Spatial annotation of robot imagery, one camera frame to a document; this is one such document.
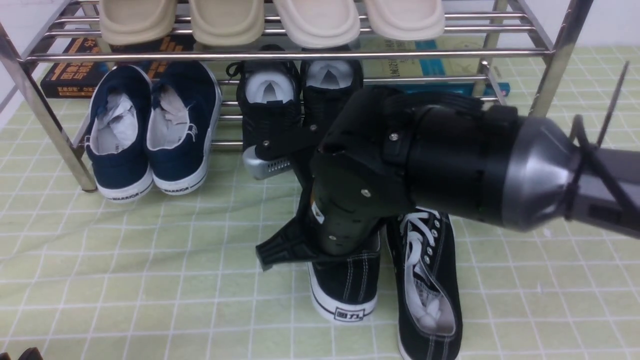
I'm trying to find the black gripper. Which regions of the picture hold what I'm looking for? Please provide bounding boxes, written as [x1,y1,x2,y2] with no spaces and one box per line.
[255,125,396,272]

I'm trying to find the black white canvas sneaker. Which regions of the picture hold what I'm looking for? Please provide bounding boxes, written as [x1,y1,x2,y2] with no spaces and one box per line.
[385,207,463,360]
[307,234,381,324]

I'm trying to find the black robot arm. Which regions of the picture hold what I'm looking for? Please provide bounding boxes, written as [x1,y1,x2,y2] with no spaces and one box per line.
[255,62,639,271]

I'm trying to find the silver metal shoe rack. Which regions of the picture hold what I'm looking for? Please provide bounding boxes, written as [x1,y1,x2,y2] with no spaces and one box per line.
[1,0,593,193]

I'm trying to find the green checkered floor mat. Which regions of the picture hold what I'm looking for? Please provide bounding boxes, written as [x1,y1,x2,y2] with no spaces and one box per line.
[0,46,640,360]

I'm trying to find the left all-black sneaker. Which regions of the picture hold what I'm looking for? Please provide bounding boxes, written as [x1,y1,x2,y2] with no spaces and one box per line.
[226,60,302,151]

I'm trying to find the all-black sneaker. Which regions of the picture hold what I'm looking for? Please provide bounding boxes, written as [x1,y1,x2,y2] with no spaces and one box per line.
[300,58,364,128]
[226,60,302,151]

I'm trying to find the right all-black sneaker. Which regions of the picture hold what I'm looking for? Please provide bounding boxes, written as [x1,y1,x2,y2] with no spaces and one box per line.
[300,58,364,128]

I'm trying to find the right navy canvas sneaker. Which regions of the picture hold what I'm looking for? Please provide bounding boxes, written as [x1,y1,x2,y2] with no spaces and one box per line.
[145,61,223,196]

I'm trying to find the navy canvas sneaker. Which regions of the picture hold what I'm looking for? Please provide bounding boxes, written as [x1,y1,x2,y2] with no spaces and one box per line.
[84,64,153,203]
[145,61,223,196]

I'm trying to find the left navy canvas sneaker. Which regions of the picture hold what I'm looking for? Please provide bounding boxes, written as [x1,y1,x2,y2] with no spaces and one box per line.
[84,64,153,203]

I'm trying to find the left cream slipper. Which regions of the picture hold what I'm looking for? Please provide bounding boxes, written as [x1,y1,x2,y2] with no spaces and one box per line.
[273,0,361,49]

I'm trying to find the cream slipper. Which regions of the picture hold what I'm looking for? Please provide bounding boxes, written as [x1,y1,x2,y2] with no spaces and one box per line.
[364,0,446,41]
[273,0,361,49]

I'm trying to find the right tan slipper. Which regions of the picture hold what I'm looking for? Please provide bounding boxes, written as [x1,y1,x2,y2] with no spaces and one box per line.
[189,0,265,47]

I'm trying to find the tan slipper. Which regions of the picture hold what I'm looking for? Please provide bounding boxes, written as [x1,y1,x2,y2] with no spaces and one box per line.
[189,0,265,47]
[99,0,178,46]

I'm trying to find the teal beige book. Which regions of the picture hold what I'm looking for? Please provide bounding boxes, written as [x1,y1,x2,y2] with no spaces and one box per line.
[356,35,484,96]

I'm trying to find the right cream slipper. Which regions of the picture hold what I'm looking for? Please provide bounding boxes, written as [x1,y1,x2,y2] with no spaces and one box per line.
[364,0,446,41]

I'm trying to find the left tan slipper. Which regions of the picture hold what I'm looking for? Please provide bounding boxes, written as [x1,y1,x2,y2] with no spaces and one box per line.
[99,0,178,46]

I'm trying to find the black orange book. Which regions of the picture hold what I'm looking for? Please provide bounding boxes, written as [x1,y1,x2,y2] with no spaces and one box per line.
[39,34,195,99]

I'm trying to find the black object bottom left corner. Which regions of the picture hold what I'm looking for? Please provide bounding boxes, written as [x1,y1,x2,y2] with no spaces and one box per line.
[0,347,43,360]

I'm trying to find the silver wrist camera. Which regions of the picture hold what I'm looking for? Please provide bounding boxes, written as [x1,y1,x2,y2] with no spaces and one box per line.
[242,146,291,181]

